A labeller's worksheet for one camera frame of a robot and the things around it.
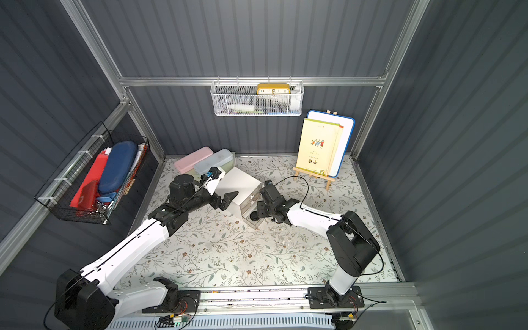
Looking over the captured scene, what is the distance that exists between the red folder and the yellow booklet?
32.3 inches

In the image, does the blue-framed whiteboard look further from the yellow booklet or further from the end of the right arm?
the end of the right arm

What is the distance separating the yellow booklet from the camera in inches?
36.6
